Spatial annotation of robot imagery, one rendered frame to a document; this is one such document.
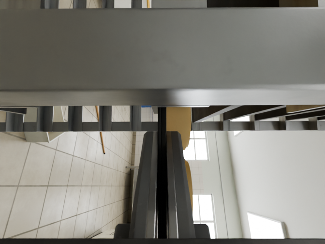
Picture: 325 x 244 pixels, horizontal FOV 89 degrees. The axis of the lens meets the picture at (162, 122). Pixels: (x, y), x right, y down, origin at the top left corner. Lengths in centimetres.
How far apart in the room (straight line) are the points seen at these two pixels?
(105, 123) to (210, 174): 485
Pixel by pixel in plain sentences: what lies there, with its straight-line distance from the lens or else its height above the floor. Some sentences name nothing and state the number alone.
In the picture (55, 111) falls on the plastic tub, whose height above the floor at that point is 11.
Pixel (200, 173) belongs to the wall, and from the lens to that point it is 519.
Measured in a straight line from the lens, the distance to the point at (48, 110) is 62.
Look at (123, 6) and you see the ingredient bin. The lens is 300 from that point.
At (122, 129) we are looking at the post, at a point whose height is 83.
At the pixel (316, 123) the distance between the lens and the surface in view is 65.
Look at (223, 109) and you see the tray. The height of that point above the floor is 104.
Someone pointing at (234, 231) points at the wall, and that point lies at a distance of 551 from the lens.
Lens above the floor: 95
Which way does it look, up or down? level
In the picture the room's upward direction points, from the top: 90 degrees clockwise
